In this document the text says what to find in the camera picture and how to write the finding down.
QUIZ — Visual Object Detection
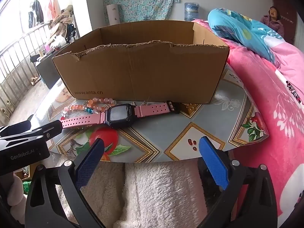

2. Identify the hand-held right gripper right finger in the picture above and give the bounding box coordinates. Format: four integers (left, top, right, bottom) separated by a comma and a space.
198, 136, 278, 228

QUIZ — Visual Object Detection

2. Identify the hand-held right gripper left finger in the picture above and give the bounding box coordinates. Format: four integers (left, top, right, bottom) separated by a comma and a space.
25, 138, 106, 228

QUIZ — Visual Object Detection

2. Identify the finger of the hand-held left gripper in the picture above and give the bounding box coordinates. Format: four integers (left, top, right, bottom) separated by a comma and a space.
0, 121, 34, 136
0, 119, 64, 148

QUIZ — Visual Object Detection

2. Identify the multicolour bead bracelet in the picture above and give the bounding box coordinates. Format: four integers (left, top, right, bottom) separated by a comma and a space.
60, 104, 108, 121

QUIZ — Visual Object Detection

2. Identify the digital wrist watch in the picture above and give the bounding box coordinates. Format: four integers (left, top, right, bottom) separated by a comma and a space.
60, 100, 181, 128

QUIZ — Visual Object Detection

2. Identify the brown cardboard box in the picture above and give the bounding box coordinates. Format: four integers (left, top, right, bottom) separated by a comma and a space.
52, 20, 230, 104

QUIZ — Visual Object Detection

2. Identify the grey cabinet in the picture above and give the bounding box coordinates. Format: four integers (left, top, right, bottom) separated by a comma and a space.
36, 52, 62, 89

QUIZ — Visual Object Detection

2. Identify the white fleece garment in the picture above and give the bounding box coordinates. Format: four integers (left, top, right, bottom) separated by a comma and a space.
50, 158, 238, 228

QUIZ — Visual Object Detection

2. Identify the metal balcony railing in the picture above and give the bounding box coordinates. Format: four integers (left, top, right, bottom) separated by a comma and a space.
0, 20, 55, 121

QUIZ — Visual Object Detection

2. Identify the pink floral blanket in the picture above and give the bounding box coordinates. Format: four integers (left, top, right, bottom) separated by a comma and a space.
191, 19, 304, 228

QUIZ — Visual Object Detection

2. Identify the wheelchair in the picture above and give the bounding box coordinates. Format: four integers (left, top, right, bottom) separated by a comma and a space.
65, 22, 80, 44

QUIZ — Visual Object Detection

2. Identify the pile of beige clothes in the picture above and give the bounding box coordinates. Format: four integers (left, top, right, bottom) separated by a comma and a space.
46, 5, 74, 48

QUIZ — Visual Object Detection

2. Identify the dark hanging jacket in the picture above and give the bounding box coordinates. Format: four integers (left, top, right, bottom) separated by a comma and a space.
28, 0, 44, 29

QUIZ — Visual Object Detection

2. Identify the pink hanging garment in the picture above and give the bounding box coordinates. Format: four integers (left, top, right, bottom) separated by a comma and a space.
46, 0, 61, 22

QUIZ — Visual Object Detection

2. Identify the rolled pink mat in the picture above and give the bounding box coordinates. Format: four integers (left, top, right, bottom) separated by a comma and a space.
106, 3, 119, 25

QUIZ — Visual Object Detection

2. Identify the turquoise printed quilt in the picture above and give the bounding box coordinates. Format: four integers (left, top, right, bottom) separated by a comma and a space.
207, 8, 285, 68

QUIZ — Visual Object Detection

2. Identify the blue labelled water bottle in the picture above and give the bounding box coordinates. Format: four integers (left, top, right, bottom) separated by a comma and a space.
184, 2, 200, 22

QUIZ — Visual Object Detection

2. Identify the brown door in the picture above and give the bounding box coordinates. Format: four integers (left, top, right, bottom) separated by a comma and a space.
272, 0, 298, 45

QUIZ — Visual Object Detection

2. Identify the teal floral wall cloth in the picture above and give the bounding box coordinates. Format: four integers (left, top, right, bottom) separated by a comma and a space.
104, 0, 180, 25

